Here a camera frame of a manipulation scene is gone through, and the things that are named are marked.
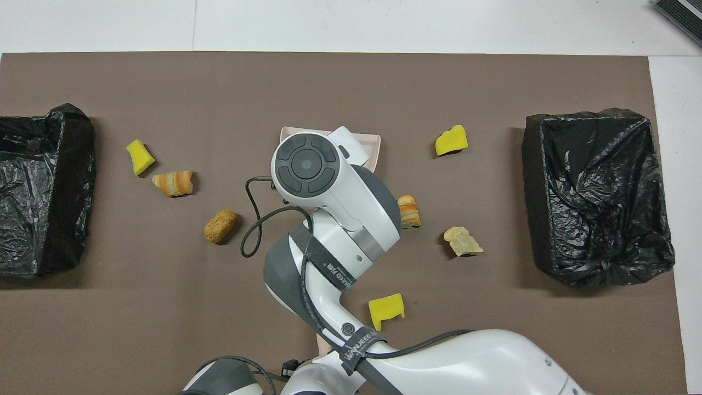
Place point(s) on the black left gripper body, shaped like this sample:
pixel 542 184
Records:
pixel 290 367

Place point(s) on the notched yellow sponge piece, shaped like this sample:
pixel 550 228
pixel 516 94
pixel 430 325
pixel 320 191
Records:
pixel 385 310

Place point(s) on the brown bread roll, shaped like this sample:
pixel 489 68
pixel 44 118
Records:
pixel 219 226

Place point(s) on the small striped croissant piece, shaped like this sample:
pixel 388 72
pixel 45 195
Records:
pixel 410 211

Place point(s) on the large striped croissant piece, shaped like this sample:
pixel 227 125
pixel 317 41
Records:
pixel 174 183

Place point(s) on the beige plastic dustpan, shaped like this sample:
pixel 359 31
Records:
pixel 370 148

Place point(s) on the wedge yellow sponge piece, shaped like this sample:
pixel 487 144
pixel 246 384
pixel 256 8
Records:
pixel 140 157

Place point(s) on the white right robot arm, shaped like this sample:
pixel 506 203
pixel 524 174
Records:
pixel 329 181

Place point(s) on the bin lined with black bag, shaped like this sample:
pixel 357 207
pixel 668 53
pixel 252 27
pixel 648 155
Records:
pixel 598 197
pixel 38 192

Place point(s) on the pale cracker piece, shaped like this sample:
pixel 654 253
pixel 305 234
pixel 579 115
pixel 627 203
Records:
pixel 462 241

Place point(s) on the jagged yellow sponge piece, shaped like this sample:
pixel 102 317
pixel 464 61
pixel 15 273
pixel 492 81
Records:
pixel 451 141

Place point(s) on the brown table mat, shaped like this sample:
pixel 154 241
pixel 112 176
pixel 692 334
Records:
pixel 351 88

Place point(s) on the black ribbed object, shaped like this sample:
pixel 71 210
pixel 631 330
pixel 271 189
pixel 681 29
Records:
pixel 680 16

